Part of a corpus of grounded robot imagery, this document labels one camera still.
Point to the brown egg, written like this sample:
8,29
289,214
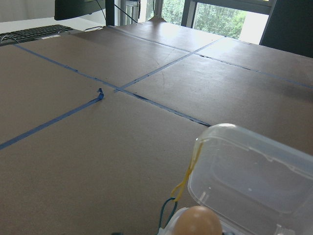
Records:
198,220

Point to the clear plastic egg box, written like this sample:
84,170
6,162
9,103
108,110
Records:
255,185

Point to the blue tape line crosswise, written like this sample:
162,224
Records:
119,89

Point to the yellow rubber band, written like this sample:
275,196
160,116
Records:
177,191

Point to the green rubber band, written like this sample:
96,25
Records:
167,211

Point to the black monitor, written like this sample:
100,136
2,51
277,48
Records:
68,9

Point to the black keyboard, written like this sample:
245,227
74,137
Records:
37,33

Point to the dark office chair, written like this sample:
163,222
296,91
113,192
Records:
290,27

